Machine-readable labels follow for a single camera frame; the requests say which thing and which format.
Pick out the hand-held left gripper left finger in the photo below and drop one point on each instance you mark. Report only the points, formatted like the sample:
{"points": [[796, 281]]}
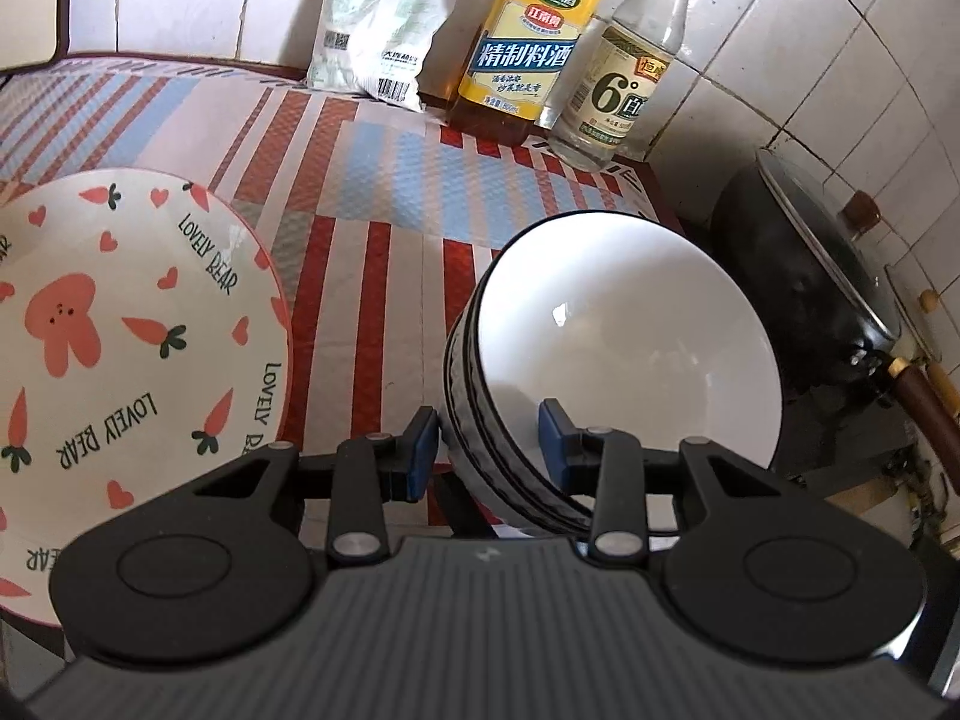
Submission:
{"points": [[420, 457]]}

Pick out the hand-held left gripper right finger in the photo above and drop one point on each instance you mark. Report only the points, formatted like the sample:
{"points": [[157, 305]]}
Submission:
{"points": [[553, 439]]}

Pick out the bunny print plate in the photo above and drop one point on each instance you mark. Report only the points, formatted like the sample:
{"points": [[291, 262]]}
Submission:
{"points": [[135, 360]]}

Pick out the striped table mat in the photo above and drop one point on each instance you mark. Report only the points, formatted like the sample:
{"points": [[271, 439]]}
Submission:
{"points": [[360, 187]]}

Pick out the black gas stove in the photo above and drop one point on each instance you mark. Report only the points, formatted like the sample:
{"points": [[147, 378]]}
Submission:
{"points": [[840, 450]]}

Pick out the glass pot lid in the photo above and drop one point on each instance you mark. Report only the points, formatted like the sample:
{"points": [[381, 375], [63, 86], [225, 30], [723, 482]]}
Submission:
{"points": [[825, 240]]}

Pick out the clear vinegar bottle yellow cap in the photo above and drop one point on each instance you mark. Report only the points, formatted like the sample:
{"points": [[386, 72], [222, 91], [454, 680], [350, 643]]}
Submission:
{"points": [[622, 90]]}

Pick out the cooking wine bottle yellow label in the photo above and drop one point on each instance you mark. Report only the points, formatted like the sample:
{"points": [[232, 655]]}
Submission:
{"points": [[525, 45]]}

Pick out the white seasoning packet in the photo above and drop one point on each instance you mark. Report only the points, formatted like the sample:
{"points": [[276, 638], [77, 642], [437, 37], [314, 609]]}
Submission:
{"points": [[409, 37], [345, 15]]}

